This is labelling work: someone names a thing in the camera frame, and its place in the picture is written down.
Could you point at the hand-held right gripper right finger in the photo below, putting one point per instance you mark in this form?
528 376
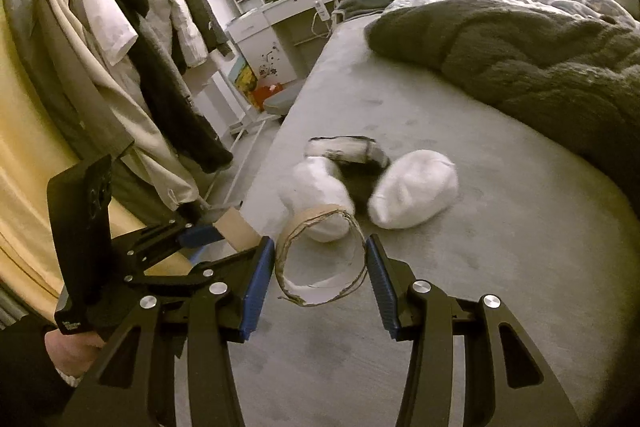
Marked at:
382 292

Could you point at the white clothes rack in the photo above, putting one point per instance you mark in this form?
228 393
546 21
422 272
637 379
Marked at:
245 132

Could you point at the red object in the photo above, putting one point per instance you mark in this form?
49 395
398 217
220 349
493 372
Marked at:
262 99

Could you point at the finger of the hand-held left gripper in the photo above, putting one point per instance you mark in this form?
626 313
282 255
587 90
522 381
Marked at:
200 236
175 282

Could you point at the black fuzzy garment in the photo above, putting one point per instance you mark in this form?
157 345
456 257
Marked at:
175 107

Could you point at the white puffer jacket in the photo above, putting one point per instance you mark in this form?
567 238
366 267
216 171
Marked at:
175 22

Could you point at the grey bed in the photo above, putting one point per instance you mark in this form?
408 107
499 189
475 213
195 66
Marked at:
500 307

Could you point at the grey fluffy blanket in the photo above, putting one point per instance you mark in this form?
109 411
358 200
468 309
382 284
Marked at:
525 57

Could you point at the hanging clothes on rack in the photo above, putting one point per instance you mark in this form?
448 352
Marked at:
115 117

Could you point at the white power strip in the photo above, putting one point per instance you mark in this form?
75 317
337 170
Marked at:
321 11

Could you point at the white fluffy earmuffs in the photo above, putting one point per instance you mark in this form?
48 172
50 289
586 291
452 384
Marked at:
415 187

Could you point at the white t-shirt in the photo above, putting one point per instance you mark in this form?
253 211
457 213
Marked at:
105 17

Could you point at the person's left hand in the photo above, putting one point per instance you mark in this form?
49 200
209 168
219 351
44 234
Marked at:
70 354

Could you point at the brown cardboard piece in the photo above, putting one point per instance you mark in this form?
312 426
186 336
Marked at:
237 229

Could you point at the grey seat cushion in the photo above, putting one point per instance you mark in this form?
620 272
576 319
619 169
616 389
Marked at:
280 104

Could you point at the dark green garment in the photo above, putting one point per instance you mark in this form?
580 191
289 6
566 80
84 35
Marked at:
200 7

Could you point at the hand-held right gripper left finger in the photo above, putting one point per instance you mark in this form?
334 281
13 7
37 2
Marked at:
255 292

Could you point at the colourful picture board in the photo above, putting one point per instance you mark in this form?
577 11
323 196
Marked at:
244 79

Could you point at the white dressing table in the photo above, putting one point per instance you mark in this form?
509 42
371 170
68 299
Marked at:
280 12

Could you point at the person's left forearm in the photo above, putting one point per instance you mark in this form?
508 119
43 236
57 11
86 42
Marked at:
30 387

